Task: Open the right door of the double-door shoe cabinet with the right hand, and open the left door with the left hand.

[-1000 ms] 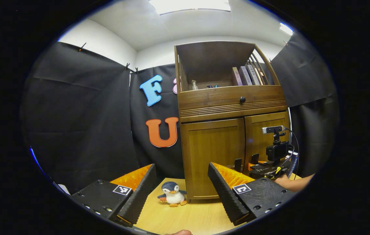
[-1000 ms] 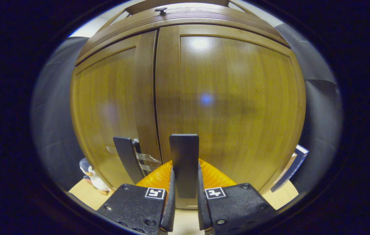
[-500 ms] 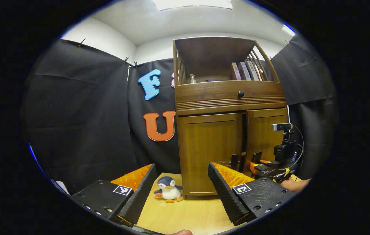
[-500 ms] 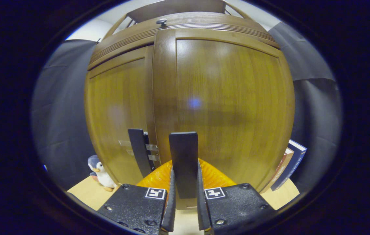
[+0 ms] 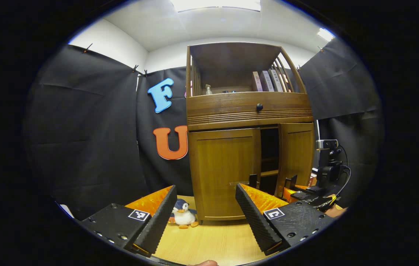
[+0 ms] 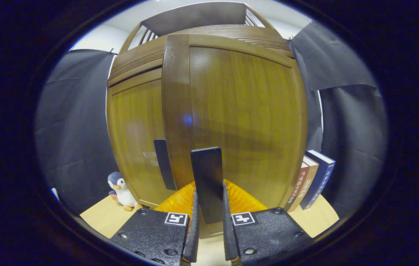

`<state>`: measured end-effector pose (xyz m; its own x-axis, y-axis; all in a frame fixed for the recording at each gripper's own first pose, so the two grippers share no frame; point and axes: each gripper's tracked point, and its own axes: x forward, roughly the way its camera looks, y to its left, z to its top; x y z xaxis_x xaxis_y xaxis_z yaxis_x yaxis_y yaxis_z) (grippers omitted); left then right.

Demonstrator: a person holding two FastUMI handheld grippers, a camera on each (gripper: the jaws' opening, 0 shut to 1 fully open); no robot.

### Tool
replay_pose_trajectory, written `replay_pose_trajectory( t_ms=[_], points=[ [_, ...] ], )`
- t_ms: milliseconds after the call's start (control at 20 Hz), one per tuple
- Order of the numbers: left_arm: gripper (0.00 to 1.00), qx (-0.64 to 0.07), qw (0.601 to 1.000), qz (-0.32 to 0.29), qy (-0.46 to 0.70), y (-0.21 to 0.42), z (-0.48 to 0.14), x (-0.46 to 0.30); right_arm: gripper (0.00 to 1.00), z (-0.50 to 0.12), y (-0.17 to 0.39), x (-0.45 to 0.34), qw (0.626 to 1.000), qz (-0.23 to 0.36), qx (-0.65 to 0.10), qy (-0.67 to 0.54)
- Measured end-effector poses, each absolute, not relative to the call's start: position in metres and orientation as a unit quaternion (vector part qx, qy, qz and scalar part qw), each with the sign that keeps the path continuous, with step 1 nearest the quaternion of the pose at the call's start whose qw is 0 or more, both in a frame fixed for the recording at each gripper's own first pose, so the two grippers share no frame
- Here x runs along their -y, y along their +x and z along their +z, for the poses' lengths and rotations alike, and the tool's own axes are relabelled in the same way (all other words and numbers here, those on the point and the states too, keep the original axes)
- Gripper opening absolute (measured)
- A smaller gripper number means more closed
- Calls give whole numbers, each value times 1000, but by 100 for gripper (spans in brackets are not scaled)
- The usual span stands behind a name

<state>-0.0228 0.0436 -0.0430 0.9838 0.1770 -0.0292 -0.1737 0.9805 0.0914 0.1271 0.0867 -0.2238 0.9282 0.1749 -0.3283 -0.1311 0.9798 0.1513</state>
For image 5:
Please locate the clear pump bottle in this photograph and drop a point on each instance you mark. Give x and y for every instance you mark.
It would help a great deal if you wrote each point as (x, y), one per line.
(208, 90)

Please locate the rectangular ceiling light panel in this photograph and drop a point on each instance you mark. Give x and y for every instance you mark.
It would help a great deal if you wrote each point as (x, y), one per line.
(216, 4)

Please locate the wooden cabinet drawer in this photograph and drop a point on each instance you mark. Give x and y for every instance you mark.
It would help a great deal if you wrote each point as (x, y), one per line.
(231, 103)

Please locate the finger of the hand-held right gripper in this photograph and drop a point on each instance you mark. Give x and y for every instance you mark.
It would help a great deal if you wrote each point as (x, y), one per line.
(291, 184)
(253, 181)

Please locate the black backdrop cloth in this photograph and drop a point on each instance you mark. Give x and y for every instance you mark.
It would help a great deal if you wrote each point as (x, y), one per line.
(83, 129)

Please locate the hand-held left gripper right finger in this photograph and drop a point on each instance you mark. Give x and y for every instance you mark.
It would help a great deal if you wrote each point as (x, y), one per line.
(255, 221)

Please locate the wooden cabinet door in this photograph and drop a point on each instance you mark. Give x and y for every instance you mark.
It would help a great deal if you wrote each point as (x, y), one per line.
(224, 173)
(298, 155)

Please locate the wooden cabinet shelf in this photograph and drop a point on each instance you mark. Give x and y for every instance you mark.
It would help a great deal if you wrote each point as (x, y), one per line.
(269, 173)

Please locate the lavender book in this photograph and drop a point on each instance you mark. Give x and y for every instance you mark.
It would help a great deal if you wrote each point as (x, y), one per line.
(267, 81)

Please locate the penguin plush toy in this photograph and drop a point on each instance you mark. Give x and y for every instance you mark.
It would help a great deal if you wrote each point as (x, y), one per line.
(183, 215)

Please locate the round black drawer knob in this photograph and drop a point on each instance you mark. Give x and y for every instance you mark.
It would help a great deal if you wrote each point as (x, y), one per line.
(259, 107)

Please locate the small ceiling light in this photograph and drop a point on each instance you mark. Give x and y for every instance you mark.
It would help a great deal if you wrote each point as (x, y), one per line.
(325, 34)

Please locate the wooden double-door shoe cabinet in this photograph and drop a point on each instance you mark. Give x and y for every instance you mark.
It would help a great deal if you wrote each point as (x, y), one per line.
(231, 59)

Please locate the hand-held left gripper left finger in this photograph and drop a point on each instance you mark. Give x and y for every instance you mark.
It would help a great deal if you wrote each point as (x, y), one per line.
(157, 225)

